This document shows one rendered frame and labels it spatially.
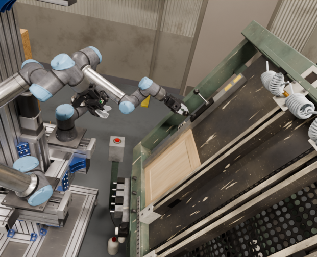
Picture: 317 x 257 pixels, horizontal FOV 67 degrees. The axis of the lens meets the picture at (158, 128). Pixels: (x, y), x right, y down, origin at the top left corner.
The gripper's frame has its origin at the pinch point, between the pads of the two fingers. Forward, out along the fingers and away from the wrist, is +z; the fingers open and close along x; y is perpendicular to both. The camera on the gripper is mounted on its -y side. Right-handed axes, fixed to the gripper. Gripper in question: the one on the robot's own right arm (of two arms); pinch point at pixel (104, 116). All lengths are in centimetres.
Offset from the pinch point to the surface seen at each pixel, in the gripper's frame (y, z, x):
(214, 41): -4, 174, 284
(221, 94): 47, 37, 41
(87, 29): -201, 92, 263
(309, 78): 87, 6, 17
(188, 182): 33, 41, -15
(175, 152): 15, 58, 12
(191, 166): 31, 49, -2
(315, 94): 84, -10, -5
